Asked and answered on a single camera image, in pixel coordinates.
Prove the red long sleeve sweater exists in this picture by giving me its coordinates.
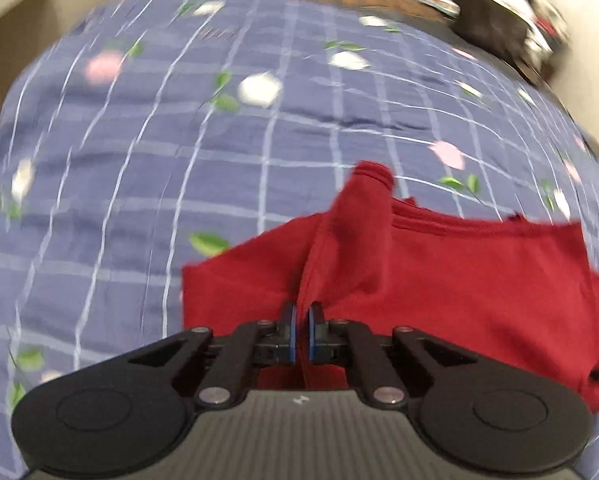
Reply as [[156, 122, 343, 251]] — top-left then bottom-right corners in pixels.
[[181, 162, 599, 411]]

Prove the dark brown leather handbag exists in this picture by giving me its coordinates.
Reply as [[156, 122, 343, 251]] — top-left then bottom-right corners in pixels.
[[451, 0, 534, 70]]

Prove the blue checkered floral quilt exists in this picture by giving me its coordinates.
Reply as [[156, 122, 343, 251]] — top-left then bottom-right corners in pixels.
[[0, 0, 599, 479]]

